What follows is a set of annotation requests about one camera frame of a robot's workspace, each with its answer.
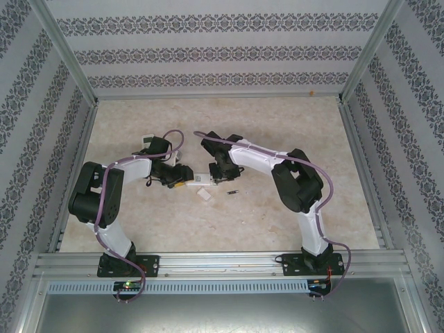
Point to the white remote with battery compartment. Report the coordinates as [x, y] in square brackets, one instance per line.
[201, 178]

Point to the black AAA battery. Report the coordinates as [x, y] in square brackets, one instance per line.
[232, 191]

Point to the white remote with display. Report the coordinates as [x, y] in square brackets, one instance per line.
[145, 138]

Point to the white battery cover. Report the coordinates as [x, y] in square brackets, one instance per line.
[204, 194]

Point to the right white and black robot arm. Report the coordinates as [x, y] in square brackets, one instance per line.
[256, 157]

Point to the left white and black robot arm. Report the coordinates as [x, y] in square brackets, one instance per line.
[111, 239]

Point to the small circuit board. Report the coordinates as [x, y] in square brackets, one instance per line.
[128, 285]
[317, 284]

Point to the grey metal panel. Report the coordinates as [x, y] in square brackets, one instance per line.
[222, 315]

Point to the aluminium table edge rail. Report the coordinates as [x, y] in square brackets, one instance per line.
[356, 138]
[84, 138]

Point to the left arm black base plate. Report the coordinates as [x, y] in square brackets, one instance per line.
[149, 265]

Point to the wide aluminium mounting rail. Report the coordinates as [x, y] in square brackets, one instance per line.
[222, 267]

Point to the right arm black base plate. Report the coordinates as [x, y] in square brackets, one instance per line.
[291, 265]

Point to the aluminium frame post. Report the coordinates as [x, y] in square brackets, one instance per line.
[376, 52]
[66, 52]

